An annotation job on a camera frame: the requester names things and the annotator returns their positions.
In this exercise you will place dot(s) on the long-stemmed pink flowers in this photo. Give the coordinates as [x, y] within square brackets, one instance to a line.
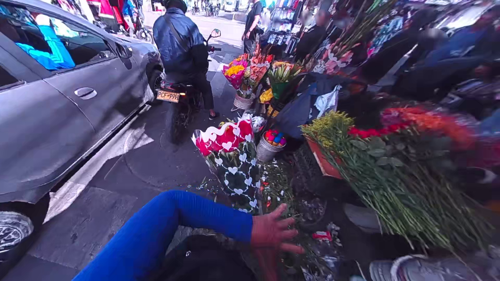
[336, 56]

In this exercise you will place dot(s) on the stall with red garments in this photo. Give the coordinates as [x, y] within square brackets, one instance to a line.
[117, 13]

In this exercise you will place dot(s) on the rack of small goods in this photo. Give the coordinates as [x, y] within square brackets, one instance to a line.
[284, 25]

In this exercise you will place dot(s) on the pile of long-stemmed red roses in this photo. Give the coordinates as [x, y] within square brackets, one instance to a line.
[390, 175]

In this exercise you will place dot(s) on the grey car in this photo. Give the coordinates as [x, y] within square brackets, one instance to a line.
[54, 128]

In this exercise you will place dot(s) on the bunch of multicoloured round flowers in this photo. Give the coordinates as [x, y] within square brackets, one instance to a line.
[275, 137]

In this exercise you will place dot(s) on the person's left little finger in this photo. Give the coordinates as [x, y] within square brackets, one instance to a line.
[279, 211]

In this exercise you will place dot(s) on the scattered leaf and petal scraps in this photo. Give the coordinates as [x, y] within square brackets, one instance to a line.
[277, 187]

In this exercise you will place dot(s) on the motorcycle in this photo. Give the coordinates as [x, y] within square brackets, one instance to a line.
[179, 117]

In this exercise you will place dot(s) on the person's body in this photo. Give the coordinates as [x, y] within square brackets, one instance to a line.
[211, 261]

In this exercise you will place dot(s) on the bouquet in green wrap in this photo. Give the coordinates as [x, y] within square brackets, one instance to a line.
[279, 84]

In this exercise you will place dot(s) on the dark blue umbrella cloth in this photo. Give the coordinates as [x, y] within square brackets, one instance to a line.
[297, 109]

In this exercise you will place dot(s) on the white plastic bag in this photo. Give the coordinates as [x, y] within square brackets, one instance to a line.
[327, 101]

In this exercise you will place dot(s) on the person's left ring finger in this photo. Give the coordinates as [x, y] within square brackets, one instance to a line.
[287, 223]

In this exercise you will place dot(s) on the person's left index finger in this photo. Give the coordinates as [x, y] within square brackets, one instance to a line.
[292, 248]

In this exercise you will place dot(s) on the small yellow-green flower bunch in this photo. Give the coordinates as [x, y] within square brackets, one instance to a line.
[330, 127]

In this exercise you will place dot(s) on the person's left forearm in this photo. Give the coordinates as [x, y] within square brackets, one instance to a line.
[156, 222]

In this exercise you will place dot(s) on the orange gladiolus bouquet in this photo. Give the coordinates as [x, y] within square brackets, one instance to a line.
[257, 70]

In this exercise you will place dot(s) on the person's left thumb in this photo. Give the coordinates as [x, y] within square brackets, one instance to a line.
[268, 266]

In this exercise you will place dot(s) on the whitish woven bucket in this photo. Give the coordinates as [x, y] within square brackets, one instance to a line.
[243, 103]

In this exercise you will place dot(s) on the yellow flower bunch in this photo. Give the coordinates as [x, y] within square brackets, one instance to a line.
[266, 96]

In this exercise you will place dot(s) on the black plastic crate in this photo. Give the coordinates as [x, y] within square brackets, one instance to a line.
[306, 168]

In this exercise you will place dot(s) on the yellow bouquet in pink wrap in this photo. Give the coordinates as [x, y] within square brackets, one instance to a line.
[235, 72]

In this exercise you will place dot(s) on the red and white wrapper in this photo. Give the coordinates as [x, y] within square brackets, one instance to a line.
[322, 235]

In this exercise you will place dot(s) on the pale grey rounded container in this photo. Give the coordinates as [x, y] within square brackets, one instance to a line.
[363, 217]

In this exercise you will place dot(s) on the red bouquet in heart-print wrap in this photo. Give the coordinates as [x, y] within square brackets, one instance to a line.
[230, 164]

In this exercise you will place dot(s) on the person's left middle finger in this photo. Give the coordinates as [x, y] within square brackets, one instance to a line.
[290, 234]

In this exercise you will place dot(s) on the grey metal bucket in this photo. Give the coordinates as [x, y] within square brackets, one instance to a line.
[267, 152]

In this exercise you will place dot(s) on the person's left hand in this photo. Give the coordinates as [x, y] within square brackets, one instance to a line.
[265, 232]

